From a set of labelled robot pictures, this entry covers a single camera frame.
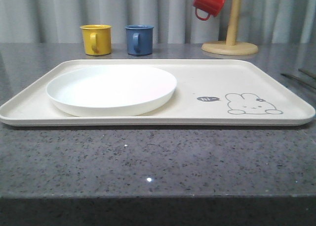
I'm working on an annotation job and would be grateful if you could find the silver metal chopstick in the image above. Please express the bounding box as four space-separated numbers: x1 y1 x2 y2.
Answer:
298 68 316 79

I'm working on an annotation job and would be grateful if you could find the red enamel mug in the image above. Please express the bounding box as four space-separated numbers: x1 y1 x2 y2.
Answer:
193 0 226 21

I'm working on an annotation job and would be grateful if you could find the wooden mug tree stand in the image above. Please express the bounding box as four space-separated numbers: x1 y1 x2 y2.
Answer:
201 0 258 55

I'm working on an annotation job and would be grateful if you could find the yellow enamel mug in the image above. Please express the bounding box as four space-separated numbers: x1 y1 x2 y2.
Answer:
80 24 112 56

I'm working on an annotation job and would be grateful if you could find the grey pleated curtain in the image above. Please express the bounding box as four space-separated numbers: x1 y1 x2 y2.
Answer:
0 0 316 45

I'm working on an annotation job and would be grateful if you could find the white round plate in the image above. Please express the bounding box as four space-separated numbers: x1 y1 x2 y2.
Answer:
46 65 177 117

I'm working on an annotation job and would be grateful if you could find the blue enamel mug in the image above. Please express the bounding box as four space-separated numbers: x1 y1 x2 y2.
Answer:
125 25 154 56

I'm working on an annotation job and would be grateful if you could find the beige rabbit serving tray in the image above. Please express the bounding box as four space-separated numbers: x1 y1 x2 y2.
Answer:
0 59 316 126

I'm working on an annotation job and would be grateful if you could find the silver metal fork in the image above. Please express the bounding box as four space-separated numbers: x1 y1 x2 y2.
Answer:
281 73 316 90

